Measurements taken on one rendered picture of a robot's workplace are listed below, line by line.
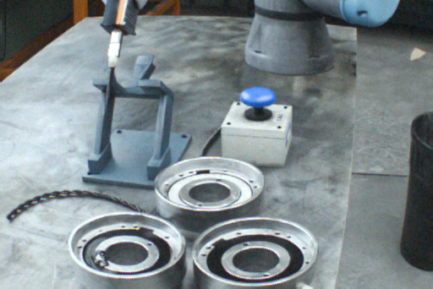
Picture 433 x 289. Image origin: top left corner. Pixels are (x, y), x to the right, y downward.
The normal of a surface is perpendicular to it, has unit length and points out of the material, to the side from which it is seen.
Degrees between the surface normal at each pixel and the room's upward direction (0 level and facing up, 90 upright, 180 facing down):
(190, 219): 90
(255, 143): 90
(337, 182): 0
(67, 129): 0
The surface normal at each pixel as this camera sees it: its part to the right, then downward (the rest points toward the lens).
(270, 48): -0.51, 0.07
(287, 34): -0.18, 0.12
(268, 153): -0.22, 0.41
